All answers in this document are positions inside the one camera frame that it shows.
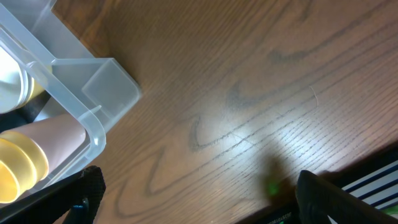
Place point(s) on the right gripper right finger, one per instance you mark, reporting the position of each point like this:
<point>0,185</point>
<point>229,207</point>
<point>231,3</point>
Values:
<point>320,201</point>

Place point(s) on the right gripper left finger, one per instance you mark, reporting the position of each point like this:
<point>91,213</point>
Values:
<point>77,196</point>

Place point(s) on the yellow cup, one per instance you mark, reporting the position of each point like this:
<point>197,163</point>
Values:
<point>31,150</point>
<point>18,172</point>

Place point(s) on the pink paper cup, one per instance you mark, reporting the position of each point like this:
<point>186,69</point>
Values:
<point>58,137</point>

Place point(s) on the yellow small bowl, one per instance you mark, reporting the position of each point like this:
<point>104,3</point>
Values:
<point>34,89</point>

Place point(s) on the white small bowl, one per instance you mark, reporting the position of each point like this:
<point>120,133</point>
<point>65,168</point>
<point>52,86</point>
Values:
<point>16,84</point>

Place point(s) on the clear plastic storage bin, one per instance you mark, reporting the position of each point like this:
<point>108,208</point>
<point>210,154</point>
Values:
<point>97,92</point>

